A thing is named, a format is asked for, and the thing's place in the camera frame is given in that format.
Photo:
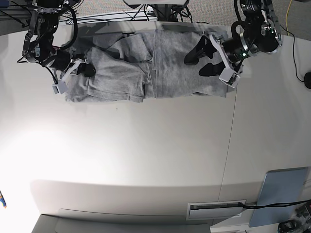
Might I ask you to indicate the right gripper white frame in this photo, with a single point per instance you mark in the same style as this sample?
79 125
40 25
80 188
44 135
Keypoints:
88 70

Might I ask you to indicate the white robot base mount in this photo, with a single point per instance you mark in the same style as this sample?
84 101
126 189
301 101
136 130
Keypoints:
164 10

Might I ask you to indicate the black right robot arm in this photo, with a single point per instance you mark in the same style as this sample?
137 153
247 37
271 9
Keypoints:
38 45

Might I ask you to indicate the blue orange tool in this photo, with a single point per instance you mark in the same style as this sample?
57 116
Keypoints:
2 200

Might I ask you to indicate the black round puck device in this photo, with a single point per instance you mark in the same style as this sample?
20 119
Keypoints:
307 80

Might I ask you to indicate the white cable outlet box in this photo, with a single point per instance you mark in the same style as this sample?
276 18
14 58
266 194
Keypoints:
214 210

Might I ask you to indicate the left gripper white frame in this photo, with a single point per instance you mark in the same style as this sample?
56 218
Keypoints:
228 72

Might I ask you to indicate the grey T-shirt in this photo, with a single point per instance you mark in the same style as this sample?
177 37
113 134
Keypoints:
145 65

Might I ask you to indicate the black teal device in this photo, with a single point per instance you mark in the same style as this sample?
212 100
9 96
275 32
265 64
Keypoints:
290 226

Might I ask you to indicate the blue-grey flat panel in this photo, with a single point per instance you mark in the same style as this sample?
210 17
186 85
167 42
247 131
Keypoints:
280 186

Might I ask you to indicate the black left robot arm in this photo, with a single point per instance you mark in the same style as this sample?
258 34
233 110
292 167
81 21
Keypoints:
256 30

